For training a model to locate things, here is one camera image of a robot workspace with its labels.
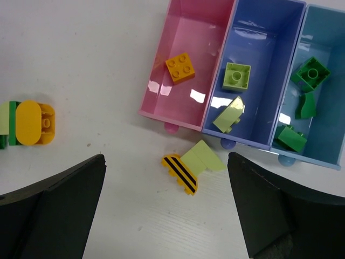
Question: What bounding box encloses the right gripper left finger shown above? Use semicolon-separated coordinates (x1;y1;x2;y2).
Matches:
1;154;106;258

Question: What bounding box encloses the small dark green lego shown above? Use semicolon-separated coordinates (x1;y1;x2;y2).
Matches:
1;101;21;149

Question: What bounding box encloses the dark green lego brick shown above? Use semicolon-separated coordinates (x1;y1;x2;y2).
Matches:
274;125;307;152
291;57;331;93

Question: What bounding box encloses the dark green wedge lego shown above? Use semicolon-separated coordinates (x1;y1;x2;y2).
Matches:
295;92;316;119

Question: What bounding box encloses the light yellow lego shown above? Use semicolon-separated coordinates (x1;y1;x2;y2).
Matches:
181;140;226;176

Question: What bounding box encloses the lime yellow lego brick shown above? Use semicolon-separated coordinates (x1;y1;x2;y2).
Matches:
222;62;251;92

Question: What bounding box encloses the purple plastic bin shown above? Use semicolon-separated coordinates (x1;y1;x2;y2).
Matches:
202;1;306;150

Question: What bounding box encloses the pink plastic bin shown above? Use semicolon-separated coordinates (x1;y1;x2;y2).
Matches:
139;0;237;133

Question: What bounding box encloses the orange rounded lego brick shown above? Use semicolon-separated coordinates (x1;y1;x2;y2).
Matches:
16;100;56;146

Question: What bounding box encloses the light yellow lego brick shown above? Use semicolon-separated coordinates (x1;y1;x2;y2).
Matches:
213;96;245;133

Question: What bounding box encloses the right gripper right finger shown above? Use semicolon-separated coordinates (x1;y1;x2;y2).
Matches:
227;152;344;258

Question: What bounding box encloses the orange striped lego brick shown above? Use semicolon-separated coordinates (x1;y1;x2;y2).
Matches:
161;154;198;196

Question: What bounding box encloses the light blue plastic bin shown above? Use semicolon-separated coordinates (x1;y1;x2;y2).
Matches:
271;4;344;170

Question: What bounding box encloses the pale yellow lego brick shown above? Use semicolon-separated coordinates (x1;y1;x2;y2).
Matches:
0;101;10;135

